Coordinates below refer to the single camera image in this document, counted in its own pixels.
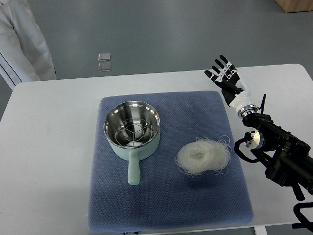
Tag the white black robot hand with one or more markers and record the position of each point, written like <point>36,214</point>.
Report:
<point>233,86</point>

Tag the white vermicelli bundle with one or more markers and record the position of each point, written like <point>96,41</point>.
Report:
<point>204,154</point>

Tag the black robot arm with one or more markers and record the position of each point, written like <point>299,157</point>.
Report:
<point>285,157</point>

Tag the mint green steel pot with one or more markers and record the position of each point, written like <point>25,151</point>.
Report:
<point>122,112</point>

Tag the lower clear floor tile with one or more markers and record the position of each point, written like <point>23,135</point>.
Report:
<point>104,66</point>

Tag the clear floor tile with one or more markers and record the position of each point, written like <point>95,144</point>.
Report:
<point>104,56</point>
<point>104,66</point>

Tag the upper clear floor tile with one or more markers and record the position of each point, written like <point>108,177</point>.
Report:
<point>104,56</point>

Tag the person in white clothes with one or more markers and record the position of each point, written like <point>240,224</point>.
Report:
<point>24,53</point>

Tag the wire steaming rack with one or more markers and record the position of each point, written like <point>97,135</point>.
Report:
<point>133,132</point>

